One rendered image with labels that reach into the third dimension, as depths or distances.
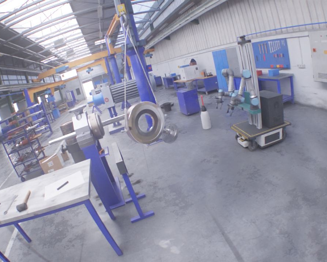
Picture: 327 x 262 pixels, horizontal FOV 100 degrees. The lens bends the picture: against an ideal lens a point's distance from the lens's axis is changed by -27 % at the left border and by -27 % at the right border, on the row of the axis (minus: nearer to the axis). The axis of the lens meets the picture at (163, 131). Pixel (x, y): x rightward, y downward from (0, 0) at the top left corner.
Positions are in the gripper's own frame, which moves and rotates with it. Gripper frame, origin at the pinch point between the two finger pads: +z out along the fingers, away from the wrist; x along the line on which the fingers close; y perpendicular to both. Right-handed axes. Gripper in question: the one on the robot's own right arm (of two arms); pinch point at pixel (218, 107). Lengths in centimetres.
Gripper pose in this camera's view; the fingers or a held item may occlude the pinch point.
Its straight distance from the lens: 323.9
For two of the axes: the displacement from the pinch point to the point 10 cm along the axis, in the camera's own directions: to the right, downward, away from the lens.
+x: -2.1, -1.5, 9.7
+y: 9.7, 1.0, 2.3
